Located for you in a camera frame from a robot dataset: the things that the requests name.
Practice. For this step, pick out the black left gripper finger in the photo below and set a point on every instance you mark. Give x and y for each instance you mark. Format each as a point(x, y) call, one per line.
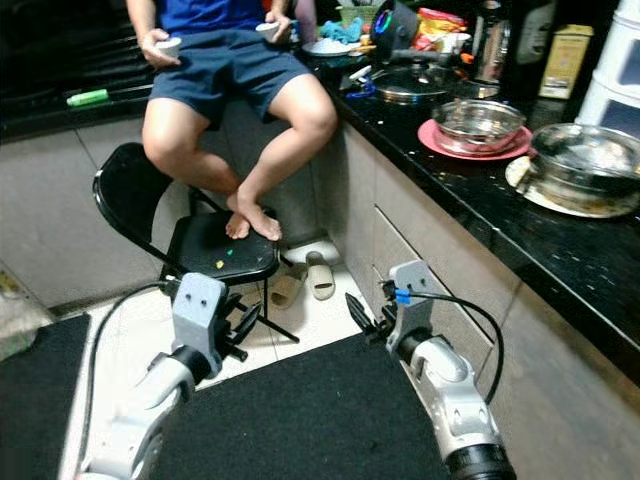
point(249, 318)
point(246, 345)

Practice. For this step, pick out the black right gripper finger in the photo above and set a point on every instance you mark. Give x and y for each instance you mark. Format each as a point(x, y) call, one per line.
point(361, 314)
point(381, 293)

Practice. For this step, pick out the pink plate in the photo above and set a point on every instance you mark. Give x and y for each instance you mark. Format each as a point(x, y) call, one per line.
point(428, 146)

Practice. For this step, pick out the floral print plate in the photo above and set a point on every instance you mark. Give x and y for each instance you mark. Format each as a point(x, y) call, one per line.
point(518, 187)

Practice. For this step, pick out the white hand controller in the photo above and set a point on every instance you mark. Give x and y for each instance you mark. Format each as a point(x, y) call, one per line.
point(170, 45)
point(265, 30)

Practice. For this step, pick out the person's right hand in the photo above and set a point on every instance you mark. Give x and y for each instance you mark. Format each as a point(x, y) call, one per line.
point(150, 50)

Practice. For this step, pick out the person's left hand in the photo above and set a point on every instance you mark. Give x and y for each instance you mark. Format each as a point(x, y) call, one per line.
point(282, 25)

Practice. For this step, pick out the beige slipper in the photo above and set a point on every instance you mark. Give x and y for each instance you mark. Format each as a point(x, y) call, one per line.
point(285, 285)
point(320, 275)

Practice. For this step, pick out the black folding chair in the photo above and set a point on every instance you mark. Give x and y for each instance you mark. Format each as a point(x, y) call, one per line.
point(220, 250)

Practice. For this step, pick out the black floor mat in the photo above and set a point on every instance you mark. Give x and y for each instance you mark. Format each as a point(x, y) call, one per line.
point(310, 420)
point(40, 400)

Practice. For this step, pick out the steel bowl with rim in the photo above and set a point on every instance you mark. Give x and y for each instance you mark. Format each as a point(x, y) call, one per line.
point(477, 125)

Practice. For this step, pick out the black pan with glass lid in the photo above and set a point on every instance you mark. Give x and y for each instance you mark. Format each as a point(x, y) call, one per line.
point(410, 82)

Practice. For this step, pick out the large stainless steel bowl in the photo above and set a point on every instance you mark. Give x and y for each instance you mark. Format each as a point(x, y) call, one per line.
point(585, 165)

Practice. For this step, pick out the person in blue clothes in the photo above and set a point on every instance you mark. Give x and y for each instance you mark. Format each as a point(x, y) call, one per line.
point(220, 70)

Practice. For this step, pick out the white plate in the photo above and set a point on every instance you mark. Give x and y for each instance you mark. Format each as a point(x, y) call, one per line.
point(325, 49)

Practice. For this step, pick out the black round speaker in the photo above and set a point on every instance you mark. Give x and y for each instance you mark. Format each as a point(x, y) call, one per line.
point(393, 28)

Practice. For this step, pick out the blue cloth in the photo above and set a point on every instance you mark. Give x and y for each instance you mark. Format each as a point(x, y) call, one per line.
point(345, 30)

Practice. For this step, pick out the steel kettle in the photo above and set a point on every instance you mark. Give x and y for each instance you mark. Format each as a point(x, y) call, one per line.
point(490, 45)

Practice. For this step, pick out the green plastic tube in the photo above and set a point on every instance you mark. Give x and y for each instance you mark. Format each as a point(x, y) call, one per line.
point(87, 97)

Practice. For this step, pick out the red yellow snack bag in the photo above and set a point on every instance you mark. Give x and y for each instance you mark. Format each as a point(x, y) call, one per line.
point(440, 25)

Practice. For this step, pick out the green plastic basket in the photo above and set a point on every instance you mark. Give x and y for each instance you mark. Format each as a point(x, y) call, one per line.
point(358, 10)

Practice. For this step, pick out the dark bottle white label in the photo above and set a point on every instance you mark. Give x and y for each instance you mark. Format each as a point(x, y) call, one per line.
point(535, 40)

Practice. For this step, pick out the yellow printed box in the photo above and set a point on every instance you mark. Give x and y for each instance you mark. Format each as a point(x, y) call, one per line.
point(565, 60)

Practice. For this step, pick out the white tiered food container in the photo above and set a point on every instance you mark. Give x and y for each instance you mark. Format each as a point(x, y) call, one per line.
point(610, 70)

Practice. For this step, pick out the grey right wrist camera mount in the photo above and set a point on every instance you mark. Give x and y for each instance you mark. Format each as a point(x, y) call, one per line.
point(410, 295)

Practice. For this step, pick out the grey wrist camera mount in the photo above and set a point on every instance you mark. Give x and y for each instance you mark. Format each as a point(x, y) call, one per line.
point(410, 295)
point(198, 310)

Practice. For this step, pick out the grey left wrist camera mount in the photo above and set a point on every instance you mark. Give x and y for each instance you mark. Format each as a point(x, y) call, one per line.
point(198, 310)

